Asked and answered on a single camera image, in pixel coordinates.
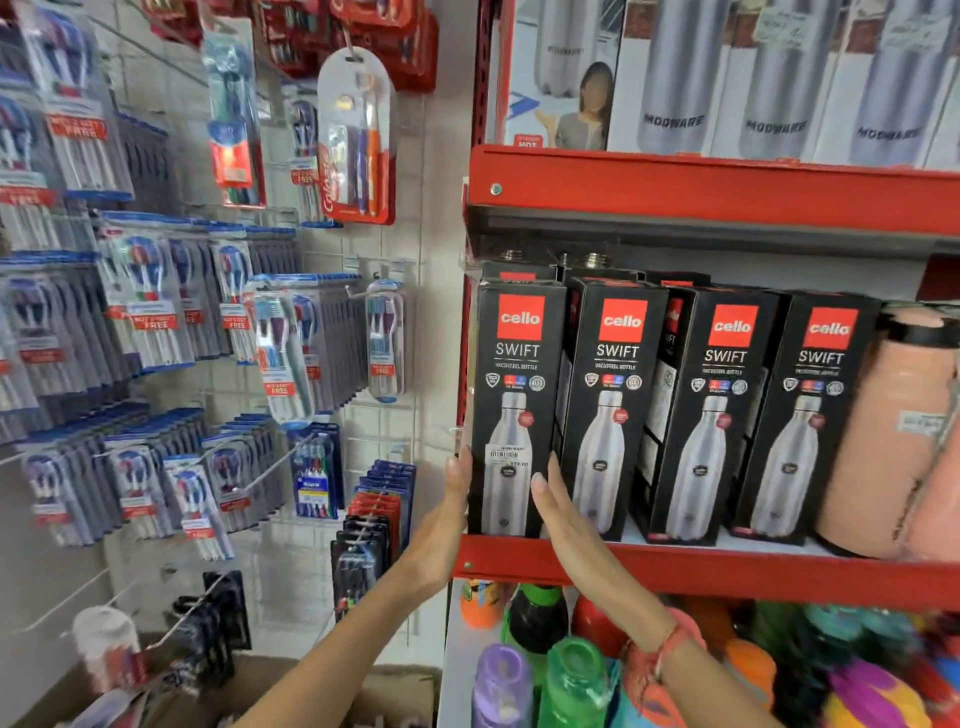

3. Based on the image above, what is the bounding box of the person's left hand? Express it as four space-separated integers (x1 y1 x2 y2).
396 446 474 603

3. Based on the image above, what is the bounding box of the person's right hand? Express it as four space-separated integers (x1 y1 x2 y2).
528 450 678 651

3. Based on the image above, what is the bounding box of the stickered black bottle box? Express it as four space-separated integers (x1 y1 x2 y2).
466 279 568 540

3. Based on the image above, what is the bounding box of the person's right forearm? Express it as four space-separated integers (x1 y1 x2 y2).
628 621 783 728

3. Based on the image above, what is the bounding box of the person's left forearm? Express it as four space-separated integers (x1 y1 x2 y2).
232 571 436 728

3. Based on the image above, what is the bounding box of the row of blue red black packs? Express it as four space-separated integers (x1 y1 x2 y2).
330 459 418 622

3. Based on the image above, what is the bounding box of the orange bottle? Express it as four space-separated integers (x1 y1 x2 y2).
459 579 505 630

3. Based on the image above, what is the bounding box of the green bottle with black cap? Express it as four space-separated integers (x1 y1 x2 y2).
501 584 570 680

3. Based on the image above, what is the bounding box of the red bottle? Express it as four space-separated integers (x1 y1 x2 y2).
571 594 630 660

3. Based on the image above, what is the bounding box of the row of dark blue toothbrush packs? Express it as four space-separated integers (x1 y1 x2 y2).
288 422 347 521

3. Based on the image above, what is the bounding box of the single clear toothbrush pack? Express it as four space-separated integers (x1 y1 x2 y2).
365 279 407 405

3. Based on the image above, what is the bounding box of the row of black bottle boxes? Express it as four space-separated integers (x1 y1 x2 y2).
480 258 885 547

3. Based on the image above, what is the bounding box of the green plastic bottle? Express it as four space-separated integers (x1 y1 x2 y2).
537 637 615 728

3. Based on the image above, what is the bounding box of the red thread wristband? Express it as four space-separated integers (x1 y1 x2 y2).
654 624 691 680

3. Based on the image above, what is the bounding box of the purple plastic bottle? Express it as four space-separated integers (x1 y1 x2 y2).
471 643 535 728

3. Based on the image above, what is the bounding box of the row of clear toothbrush packs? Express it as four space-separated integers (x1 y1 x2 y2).
15 403 288 564
0 0 138 255
286 96 340 229
94 210 303 375
0 251 145 445
243 273 370 426

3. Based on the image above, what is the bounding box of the brown cardboard box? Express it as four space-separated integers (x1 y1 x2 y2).
15 654 442 728

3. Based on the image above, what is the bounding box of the row of black toothbrush packs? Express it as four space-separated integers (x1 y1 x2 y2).
169 571 254 690

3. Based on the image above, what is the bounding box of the peach insulated flask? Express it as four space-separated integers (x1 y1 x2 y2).
898 442 960 564
814 302 960 561

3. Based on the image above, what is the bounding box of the red metal shelf rack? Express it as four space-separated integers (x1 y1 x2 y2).
450 0 960 613

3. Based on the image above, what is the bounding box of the heap of colourful bottles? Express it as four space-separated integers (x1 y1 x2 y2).
678 596 960 728

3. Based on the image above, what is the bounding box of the red orange toothbrush pack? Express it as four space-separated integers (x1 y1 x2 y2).
317 46 399 227

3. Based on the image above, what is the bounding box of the white red plastic packet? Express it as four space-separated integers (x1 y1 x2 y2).
71 606 147 695

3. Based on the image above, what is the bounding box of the white box with person picture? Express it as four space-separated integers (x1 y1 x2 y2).
498 0 625 151

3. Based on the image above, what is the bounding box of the blue red toothbrush pack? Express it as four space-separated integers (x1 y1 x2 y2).
199 31 268 211

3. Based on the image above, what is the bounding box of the white steel bottle box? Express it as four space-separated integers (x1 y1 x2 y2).
708 0 844 162
924 52 960 172
813 0 957 168
606 0 735 157

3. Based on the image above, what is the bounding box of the row of red toothbrush packs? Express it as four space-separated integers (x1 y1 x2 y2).
142 0 441 94

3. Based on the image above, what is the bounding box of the white wire display grid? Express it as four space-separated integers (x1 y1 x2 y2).
75 0 466 661

